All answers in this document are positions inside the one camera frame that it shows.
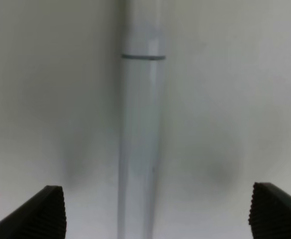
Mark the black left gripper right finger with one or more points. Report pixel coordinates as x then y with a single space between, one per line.
270 212

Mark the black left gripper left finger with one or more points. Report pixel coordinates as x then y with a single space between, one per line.
43 216

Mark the white marker pen red caps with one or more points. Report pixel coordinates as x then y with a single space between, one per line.
142 84

